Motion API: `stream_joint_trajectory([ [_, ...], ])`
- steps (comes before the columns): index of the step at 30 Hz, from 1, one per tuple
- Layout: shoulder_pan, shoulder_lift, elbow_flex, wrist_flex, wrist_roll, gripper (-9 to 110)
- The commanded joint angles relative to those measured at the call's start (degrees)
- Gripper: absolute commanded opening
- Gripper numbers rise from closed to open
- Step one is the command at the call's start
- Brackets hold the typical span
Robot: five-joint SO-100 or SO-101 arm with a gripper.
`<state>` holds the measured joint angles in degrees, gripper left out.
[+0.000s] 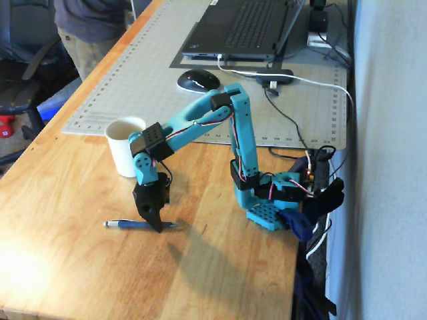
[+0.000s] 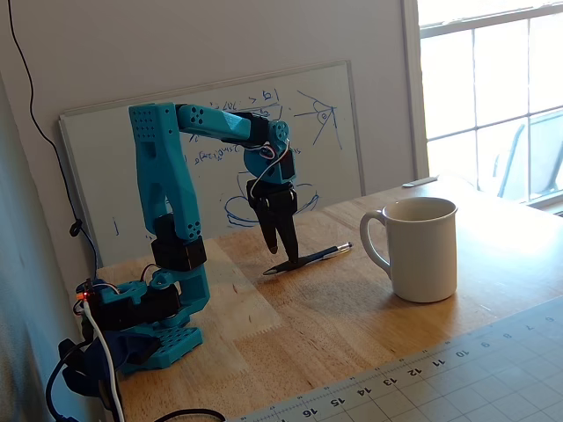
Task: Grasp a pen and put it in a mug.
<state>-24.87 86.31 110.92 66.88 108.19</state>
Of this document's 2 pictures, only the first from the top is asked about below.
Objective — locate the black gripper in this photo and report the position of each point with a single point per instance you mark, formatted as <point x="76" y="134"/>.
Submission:
<point x="146" y="202"/>

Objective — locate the blue ballpoint pen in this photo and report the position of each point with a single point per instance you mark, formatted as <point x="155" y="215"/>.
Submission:
<point x="133" y="225"/>

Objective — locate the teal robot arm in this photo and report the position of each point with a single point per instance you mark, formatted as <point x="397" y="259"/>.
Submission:
<point x="213" y="110"/>

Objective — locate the white ceramic mug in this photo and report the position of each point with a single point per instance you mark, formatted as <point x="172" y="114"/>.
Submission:
<point x="121" y="150"/>

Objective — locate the black computer mouse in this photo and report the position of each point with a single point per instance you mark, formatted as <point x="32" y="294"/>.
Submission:
<point x="198" y="80"/>

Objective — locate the blue black bar clamp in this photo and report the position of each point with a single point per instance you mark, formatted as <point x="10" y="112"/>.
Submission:
<point x="300" y="226"/>

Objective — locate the grey gridded cutting mat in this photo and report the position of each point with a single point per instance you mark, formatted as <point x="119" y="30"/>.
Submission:
<point x="150" y="66"/>

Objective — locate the blue floor item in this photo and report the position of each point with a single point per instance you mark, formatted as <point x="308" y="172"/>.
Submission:
<point x="53" y="106"/>

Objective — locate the red object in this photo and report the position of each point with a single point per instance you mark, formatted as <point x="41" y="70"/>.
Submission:
<point x="6" y="128"/>

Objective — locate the black usb hub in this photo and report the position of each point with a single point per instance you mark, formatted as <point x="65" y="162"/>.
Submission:
<point x="275" y="76"/>

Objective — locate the person in grey shirt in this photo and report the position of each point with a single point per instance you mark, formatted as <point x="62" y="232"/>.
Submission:
<point x="90" y="26"/>

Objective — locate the black office chair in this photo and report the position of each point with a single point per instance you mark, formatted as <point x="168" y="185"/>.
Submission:
<point x="23" y="66"/>

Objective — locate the black laptop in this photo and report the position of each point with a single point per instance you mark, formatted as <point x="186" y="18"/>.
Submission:
<point x="247" y="26"/>

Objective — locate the black device on stand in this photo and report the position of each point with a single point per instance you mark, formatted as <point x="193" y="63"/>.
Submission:
<point x="317" y="20"/>

